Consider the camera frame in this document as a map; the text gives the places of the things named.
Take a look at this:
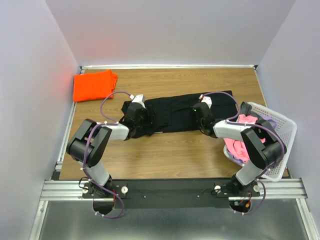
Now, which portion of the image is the black t-shirt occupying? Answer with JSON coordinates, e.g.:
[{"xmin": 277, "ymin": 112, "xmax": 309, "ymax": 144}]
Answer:
[{"xmin": 133, "ymin": 90, "xmax": 238, "ymax": 139}]

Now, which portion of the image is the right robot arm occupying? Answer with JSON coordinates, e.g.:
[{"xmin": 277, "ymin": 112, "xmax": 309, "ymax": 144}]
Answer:
[{"xmin": 191, "ymin": 101, "xmax": 287, "ymax": 196}]

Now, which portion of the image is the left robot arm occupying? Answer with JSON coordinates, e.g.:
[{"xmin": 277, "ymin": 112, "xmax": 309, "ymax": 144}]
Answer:
[{"xmin": 66, "ymin": 98, "xmax": 155, "ymax": 198}]

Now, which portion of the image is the dark grey t-shirt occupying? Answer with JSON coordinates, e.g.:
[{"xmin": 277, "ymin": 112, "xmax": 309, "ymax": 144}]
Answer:
[{"xmin": 239, "ymin": 101, "xmax": 261, "ymax": 118}]

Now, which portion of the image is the pink t-shirt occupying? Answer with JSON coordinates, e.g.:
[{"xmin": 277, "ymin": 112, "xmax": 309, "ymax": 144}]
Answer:
[{"xmin": 223, "ymin": 114, "xmax": 258, "ymax": 165}]

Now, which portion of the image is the folded orange t-shirt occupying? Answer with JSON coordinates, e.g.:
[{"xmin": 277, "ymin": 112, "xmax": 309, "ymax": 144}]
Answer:
[{"xmin": 73, "ymin": 69, "xmax": 118, "ymax": 103}]

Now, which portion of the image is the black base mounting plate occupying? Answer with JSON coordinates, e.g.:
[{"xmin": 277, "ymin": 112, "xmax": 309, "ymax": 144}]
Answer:
[{"xmin": 78, "ymin": 178, "xmax": 261, "ymax": 216}]

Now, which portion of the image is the white plastic laundry basket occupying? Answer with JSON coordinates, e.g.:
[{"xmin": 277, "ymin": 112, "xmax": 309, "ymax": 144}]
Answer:
[{"xmin": 222, "ymin": 101, "xmax": 298, "ymax": 182}]

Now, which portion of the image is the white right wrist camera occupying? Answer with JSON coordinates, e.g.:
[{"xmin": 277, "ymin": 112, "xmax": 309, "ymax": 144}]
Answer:
[{"xmin": 199, "ymin": 94, "xmax": 212, "ymax": 109}]

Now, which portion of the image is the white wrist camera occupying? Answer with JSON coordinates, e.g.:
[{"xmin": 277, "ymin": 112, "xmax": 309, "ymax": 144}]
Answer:
[
  {"xmin": 131, "ymin": 94, "xmax": 145, "ymax": 108},
  {"xmin": 199, "ymin": 94, "xmax": 212, "ymax": 109}
]

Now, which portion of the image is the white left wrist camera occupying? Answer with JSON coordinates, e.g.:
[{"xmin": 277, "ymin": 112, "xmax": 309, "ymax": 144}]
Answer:
[{"xmin": 131, "ymin": 94, "xmax": 145, "ymax": 108}]

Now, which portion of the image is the aluminium frame rail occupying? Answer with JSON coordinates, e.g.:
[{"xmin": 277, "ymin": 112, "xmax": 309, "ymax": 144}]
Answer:
[{"xmin": 40, "ymin": 178, "xmax": 308, "ymax": 201}]

